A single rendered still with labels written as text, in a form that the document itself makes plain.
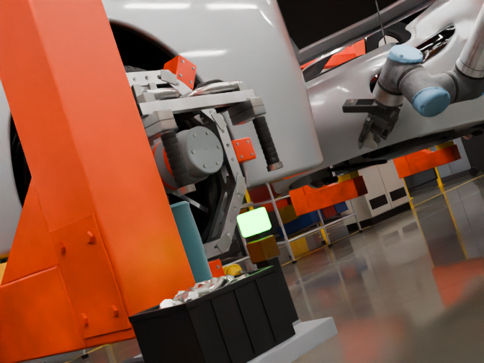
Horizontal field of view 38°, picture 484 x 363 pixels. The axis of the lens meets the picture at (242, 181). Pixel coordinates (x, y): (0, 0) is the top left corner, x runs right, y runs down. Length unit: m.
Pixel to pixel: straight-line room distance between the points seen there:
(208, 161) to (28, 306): 0.62
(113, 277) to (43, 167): 0.24
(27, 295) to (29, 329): 0.07
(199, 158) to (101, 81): 0.56
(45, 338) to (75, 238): 0.25
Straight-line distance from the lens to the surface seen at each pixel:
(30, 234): 1.40
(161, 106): 1.68
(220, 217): 2.04
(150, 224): 1.25
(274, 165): 1.86
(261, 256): 1.21
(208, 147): 1.81
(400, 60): 1.98
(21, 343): 1.50
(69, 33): 1.29
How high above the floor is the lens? 0.65
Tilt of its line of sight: 3 degrees up
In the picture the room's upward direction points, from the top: 19 degrees counter-clockwise
